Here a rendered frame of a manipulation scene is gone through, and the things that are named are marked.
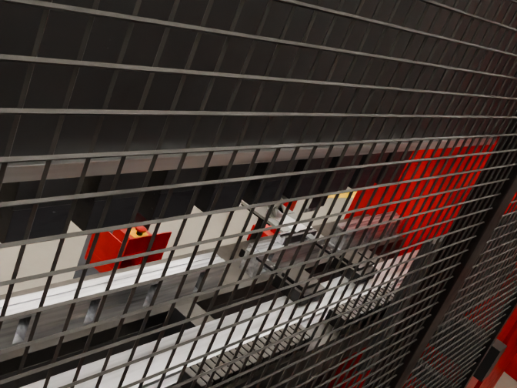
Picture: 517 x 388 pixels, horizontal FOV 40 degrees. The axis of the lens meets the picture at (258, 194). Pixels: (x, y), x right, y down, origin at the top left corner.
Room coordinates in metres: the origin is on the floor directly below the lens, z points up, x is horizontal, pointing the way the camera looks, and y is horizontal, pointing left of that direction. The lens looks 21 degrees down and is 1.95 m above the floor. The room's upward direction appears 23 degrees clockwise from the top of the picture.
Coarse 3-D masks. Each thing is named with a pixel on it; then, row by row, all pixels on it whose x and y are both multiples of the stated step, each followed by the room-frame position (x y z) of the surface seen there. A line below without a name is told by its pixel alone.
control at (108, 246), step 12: (132, 228) 2.22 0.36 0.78; (108, 240) 2.07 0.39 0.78; (120, 240) 2.17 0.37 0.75; (132, 240) 2.04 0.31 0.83; (144, 240) 2.09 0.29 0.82; (156, 240) 2.14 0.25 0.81; (96, 252) 2.09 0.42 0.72; (108, 252) 2.06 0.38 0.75; (132, 252) 2.06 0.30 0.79; (144, 252) 2.11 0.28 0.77; (108, 264) 2.05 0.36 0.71; (120, 264) 2.03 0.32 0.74; (132, 264) 2.12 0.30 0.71
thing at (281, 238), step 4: (284, 232) 2.20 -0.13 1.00; (288, 232) 2.22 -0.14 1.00; (296, 232) 2.27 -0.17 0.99; (300, 232) 2.26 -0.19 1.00; (308, 232) 2.29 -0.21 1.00; (312, 232) 2.32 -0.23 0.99; (280, 236) 2.18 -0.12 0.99; (284, 236) 2.18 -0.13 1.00; (288, 236) 2.19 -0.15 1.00; (292, 236) 2.21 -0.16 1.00; (296, 236) 2.23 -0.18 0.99; (300, 236) 2.25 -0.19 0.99; (276, 240) 2.18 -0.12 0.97; (280, 240) 2.18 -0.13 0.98; (284, 240) 2.17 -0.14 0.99; (292, 240) 2.22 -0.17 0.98; (296, 240) 2.24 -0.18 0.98; (300, 240) 2.26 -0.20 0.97; (284, 244) 2.18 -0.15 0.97
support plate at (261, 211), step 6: (246, 204) 2.30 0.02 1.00; (258, 210) 2.30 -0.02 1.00; (264, 210) 2.32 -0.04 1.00; (264, 216) 2.26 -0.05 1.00; (294, 216) 2.37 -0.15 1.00; (270, 222) 2.24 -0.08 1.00; (276, 222) 2.26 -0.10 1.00; (306, 222) 2.37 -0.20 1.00; (282, 228) 2.24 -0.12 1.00; (288, 228) 2.25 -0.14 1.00
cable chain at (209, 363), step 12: (300, 324) 1.61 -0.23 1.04; (264, 336) 1.49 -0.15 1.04; (276, 336) 1.51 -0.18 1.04; (300, 336) 1.55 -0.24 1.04; (300, 348) 1.54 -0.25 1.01; (216, 360) 1.32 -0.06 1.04; (228, 360) 1.33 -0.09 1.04; (240, 360) 1.36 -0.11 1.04; (252, 360) 1.37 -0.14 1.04; (264, 360) 1.40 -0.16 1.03; (276, 360) 1.46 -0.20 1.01; (192, 372) 1.24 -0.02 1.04; (204, 372) 1.26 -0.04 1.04; (216, 372) 1.28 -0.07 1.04; (204, 384) 1.22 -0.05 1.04
